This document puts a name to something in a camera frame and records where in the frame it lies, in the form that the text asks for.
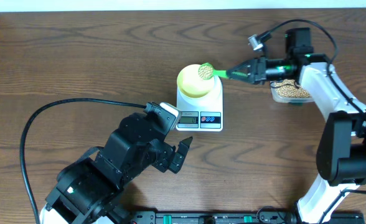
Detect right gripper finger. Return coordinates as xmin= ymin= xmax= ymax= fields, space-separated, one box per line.
xmin=227 ymin=59 xmax=253 ymax=74
xmin=227 ymin=72 xmax=254 ymax=83

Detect green plastic measuring spoon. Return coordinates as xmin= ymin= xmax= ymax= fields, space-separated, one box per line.
xmin=198 ymin=63 xmax=228 ymax=80

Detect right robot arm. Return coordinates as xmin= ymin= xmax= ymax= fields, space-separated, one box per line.
xmin=227 ymin=27 xmax=366 ymax=223

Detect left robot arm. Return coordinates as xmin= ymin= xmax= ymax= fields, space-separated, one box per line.
xmin=41 ymin=112 xmax=193 ymax=223

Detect white digital kitchen scale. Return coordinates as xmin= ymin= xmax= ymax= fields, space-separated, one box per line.
xmin=176 ymin=77 xmax=223 ymax=132

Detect yellow plastic bowl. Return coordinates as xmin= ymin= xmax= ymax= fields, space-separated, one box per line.
xmin=177 ymin=64 xmax=215 ymax=98

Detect clear plastic container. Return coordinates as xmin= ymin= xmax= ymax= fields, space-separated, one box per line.
xmin=270 ymin=80 xmax=314 ymax=104

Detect soybeans in container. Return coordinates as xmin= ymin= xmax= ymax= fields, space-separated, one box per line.
xmin=271 ymin=80 xmax=311 ymax=98

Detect green lid under container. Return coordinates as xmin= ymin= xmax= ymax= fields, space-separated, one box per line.
xmin=289 ymin=102 xmax=303 ymax=106

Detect right black cable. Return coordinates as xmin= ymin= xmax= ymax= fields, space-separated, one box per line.
xmin=262 ymin=19 xmax=366 ymax=194

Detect black cable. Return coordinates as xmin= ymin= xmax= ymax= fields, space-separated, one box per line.
xmin=262 ymin=19 xmax=366 ymax=194
xmin=19 ymin=98 xmax=148 ymax=224

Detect left black cable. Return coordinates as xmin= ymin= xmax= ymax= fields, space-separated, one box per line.
xmin=19 ymin=98 xmax=148 ymax=224

